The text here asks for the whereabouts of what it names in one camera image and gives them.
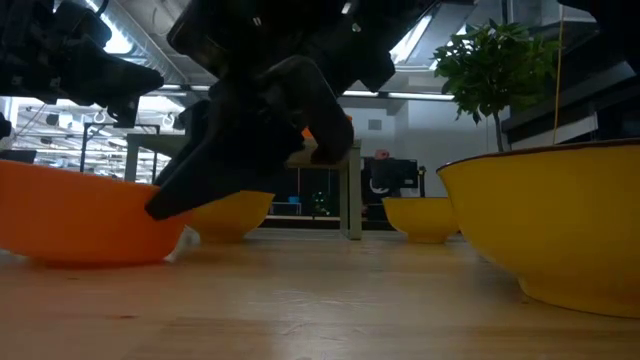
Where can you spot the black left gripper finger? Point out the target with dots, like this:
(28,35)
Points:
(115,77)

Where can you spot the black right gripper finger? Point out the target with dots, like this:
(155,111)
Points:
(225,165)
(196,117)

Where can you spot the yellow floral ceramic bowl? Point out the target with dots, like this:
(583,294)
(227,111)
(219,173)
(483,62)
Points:
(550,225)
(420,217)
(235,215)

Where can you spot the orange plastic bowl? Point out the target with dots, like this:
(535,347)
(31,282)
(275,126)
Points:
(307,134)
(75,215)

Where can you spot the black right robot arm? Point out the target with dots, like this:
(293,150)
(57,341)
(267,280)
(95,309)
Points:
(615,12)

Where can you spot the black metal rack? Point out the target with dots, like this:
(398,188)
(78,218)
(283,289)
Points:
(120,125)

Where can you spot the ceiling light strip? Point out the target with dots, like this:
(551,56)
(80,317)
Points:
(415,95)

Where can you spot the green perforated metal shelf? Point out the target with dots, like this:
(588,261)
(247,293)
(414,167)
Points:
(352,200)

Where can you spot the black machine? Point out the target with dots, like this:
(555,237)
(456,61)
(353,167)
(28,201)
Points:
(395,172)

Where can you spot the green leafy plant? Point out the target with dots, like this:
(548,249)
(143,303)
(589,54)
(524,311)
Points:
(490,65)

